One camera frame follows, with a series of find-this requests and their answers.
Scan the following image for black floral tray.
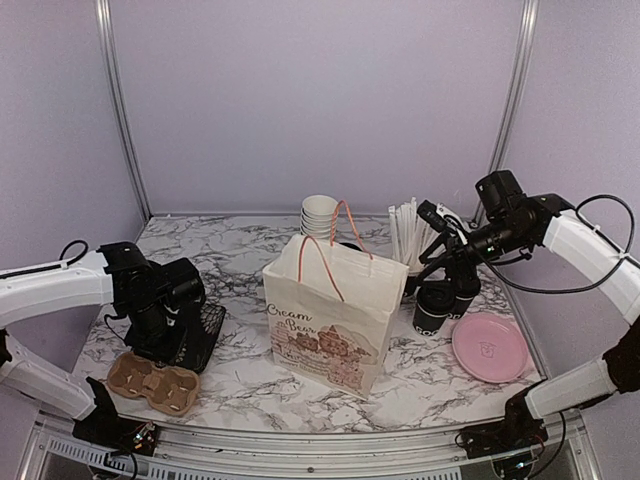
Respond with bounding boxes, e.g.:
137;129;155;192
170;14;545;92
173;302;227;374

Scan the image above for left aluminium frame post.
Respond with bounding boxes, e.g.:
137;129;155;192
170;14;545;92
95;0;152;223

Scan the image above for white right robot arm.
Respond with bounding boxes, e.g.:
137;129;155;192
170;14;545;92
417;170;639;448

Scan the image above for aluminium frame post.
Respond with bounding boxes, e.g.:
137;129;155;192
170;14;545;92
488;0;540;173
95;0;152;223

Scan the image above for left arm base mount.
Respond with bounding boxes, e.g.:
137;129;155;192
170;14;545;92
72;377;159;457

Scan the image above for aluminium table edge rail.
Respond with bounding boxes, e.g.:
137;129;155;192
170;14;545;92
17;410;602;479

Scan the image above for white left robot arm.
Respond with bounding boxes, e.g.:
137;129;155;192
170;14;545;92
1;242;205;445

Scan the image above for brown cardboard cup carrier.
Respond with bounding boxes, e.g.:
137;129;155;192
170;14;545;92
107;352;200;416

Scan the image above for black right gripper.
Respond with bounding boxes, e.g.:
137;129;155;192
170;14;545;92
415;217;530;291

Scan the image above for stack of paper cups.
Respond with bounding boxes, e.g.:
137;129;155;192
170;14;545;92
300;194;338;239

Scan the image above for black cup holding straws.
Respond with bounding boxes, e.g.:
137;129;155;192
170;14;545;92
403;274;421;297

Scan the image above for pink plastic plate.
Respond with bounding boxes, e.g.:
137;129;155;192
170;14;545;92
452;313;529;384

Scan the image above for black takeout coffee cup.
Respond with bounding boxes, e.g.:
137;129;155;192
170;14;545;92
449;295;475;319
412;308;450;338

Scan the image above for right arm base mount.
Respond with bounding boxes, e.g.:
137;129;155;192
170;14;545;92
454;392;548;459

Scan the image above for black coffee cup lid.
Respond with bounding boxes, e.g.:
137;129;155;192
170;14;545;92
453;273;481;301

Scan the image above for white paper takeout bag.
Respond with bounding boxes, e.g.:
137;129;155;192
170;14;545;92
262;199;410;401

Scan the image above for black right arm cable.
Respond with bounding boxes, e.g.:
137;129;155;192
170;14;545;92
479;194;639;294

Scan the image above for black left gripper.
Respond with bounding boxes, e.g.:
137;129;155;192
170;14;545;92
124;300;188;366

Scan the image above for right aluminium frame post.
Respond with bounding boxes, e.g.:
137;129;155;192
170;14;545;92
488;0;540;173

